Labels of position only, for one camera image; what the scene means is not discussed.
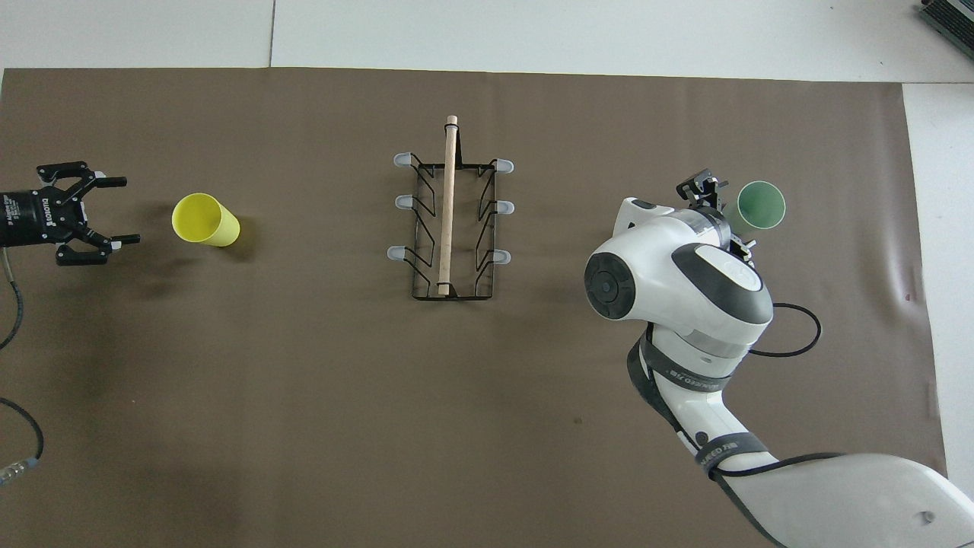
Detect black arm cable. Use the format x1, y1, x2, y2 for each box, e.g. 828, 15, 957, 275
632, 303, 845, 548
0, 247, 44, 488

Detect black wire cup rack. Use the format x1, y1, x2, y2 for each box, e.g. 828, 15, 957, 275
387, 114, 516, 301

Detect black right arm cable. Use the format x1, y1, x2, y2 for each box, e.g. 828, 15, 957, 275
632, 303, 845, 548

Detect grey ribbed device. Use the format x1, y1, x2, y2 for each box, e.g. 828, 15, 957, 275
917, 0, 974, 39

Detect green plastic cup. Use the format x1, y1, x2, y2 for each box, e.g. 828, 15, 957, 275
734, 180, 786, 231

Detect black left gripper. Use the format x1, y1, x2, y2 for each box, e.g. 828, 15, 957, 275
0, 161, 142, 267

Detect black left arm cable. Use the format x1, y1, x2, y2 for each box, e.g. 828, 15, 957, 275
0, 247, 44, 488

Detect brown table mat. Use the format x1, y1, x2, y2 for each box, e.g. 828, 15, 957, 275
0, 67, 948, 548

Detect yellow plastic cup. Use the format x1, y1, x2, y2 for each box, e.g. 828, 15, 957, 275
172, 193, 241, 247

